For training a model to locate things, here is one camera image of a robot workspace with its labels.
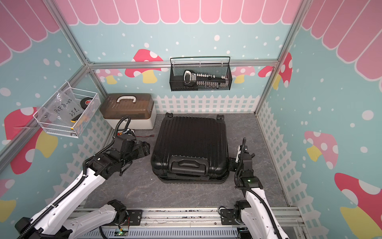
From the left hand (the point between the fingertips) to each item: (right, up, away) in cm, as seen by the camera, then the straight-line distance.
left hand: (144, 149), depth 75 cm
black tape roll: (-33, +25, +4) cm, 42 cm away
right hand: (+48, -6, +9) cm, 49 cm away
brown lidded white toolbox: (-9, +24, +19) cm, 32 cm away
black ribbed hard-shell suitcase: (+24, -3, +16) cm, 29 cm away
